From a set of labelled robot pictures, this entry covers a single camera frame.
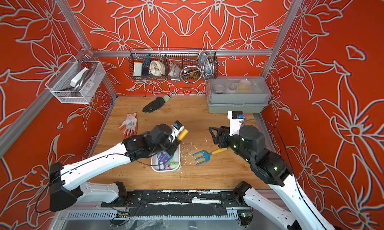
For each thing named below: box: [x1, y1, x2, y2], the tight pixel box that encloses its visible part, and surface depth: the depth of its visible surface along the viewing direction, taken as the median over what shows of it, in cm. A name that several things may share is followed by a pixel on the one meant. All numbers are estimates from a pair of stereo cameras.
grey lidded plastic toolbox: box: [207, 76, 272, 114], surface depth 102 cm
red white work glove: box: [118, 112, 138, 139], surface depth 103 cm
